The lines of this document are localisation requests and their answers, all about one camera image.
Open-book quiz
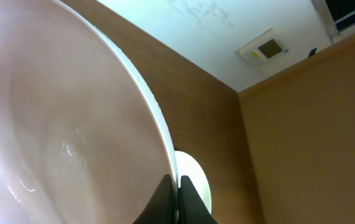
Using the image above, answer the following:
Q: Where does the dark window frame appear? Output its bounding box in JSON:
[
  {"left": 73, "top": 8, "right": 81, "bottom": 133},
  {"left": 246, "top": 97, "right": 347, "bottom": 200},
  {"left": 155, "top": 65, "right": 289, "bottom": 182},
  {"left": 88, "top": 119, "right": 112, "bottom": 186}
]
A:
[{"left": 311, "top": 0, "right": 355, "bottom": 44}]

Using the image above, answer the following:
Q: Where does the brown wooden side panel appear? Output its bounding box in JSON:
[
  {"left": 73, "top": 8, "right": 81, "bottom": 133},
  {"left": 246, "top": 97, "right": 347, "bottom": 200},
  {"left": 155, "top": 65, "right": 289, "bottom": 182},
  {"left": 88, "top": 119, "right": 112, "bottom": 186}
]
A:
[{"left": 239, "top": 34, "right": 355, "bottom": 223}]

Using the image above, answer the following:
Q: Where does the white wall control panel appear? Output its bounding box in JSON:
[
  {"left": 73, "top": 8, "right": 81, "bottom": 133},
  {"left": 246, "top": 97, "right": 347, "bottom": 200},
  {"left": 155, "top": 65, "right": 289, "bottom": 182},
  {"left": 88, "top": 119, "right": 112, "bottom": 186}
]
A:
[{"left": 237, "top": 28, "right": 289, "bottom": 67}]

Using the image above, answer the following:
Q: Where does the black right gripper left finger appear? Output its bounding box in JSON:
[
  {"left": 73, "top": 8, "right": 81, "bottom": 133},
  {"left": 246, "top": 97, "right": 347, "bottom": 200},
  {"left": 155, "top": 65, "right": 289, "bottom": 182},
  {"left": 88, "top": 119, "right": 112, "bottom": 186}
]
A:
[{"left": 133, "top": 174, "right": 175, "bottom": 224}]

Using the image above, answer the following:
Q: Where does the pale green plate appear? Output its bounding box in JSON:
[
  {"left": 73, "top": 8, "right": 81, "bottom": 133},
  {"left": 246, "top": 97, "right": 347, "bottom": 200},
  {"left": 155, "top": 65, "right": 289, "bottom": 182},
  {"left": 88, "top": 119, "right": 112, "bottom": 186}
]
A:
[{"left": 175, "top": 151, "right": 212, "bottom": 213}]

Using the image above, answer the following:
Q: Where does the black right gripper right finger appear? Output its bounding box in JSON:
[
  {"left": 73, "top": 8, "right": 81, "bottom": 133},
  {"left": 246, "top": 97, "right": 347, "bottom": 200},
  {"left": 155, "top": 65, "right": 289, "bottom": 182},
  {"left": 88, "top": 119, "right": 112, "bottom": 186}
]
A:
[{"left": 178, "top": 175, "right": 218, "bottom": 224}]

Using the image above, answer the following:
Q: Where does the pink plate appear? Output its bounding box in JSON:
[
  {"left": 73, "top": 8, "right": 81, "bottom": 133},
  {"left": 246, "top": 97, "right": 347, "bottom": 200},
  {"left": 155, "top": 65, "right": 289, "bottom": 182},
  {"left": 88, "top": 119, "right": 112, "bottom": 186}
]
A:
[{"left": 0, "top": 1, "right": 177, "bottom": 223}]

